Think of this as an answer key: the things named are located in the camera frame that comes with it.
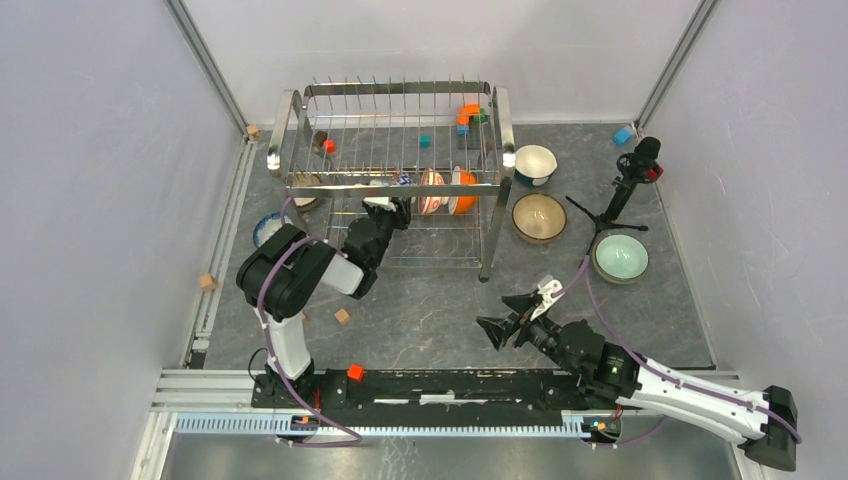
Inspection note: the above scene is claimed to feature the orange bowl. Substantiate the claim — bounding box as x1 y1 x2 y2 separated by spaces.
448 166 478 215

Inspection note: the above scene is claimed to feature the black patterned bowl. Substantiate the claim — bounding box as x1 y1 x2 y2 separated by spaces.
291 173 324 212

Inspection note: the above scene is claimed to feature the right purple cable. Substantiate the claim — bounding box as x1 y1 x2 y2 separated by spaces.
553 254 803 450

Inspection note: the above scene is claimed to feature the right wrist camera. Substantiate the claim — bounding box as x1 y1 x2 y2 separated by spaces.
528 275 565 321

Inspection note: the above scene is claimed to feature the light wooden cube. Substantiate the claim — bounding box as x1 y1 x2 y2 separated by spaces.
198 273 217 292

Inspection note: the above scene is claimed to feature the small tan block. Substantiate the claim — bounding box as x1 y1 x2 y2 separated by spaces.
335 308 351 325

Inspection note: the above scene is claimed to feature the red cube on base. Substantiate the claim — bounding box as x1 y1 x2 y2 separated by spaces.
347 364 365 382

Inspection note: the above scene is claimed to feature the black microphone on tripod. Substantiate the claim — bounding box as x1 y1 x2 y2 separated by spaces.
566 136 664 254

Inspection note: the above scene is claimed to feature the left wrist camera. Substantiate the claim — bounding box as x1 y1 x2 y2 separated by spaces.
362 179 397 212

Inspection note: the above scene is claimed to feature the pale green bowl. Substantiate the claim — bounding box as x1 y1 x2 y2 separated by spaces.
591 234 650 285

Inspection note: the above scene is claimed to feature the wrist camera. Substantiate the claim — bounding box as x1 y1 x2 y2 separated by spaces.
362 179 397 212
528 275 565 321

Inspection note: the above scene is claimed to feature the teal and white bowl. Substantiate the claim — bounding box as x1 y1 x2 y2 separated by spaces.
514 145 558 187

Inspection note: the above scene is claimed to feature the small red block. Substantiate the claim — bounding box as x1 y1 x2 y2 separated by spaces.
323 139 337 154

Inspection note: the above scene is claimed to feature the blue floral bowl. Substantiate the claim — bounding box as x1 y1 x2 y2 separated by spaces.
252 212 291 248

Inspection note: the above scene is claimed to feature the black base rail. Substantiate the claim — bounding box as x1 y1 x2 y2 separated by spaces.
251 368 644 429

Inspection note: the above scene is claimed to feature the orange toy piece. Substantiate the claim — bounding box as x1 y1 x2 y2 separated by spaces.
456 103 488 135

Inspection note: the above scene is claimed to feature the blue block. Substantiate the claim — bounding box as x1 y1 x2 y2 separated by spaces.
613 126 636 146

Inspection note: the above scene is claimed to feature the metal dish rack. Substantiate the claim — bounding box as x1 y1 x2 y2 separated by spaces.
266 77 517 282

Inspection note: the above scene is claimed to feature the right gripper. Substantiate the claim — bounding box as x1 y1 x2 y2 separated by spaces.
474 294 578 377

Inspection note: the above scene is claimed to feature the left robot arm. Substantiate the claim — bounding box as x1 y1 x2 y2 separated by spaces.
236 197 412 408

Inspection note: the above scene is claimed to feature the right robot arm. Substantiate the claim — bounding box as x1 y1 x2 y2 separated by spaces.
476 292 802 472

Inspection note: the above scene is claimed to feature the red patterned bowl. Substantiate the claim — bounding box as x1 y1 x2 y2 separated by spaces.
417 168 445 215

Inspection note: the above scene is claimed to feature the pink speckled bowl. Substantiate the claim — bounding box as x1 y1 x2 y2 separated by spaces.
511 193 568 245

